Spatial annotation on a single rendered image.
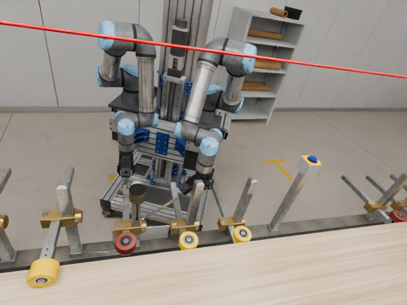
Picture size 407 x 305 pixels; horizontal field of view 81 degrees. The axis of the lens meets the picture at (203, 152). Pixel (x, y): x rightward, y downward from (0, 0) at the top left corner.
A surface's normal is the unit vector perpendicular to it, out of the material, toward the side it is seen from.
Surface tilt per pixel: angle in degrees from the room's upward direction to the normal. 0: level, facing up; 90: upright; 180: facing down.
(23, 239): 0
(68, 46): 90
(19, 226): 0
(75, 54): 90
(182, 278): 0
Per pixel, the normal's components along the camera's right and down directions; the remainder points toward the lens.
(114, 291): 0.18, -0.79
